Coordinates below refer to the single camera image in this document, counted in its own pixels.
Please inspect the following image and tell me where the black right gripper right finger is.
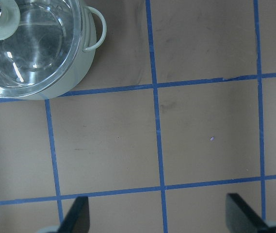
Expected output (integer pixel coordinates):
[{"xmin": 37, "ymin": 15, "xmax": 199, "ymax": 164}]
[{"xmin": 226, "ymin": 193, "xmax": 276, "ymax": 233}]

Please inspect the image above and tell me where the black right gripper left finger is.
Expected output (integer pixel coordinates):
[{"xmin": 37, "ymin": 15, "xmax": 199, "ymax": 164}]
[{"xmin": 58, "ymin": 197, "xmax": 90, "ymax": 233}]

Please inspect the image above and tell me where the glass pot lid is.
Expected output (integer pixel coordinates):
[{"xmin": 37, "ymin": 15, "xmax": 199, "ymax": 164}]
[{"xmin": 0, "ymin": 0, "xmax": 82, "ymax": 98}]

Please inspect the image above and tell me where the pale green cooking pot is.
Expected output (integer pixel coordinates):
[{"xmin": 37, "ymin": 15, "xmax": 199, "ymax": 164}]
[{"xmin": 0, "ymin": 5, "xmax": 107, "ymax": 100}]

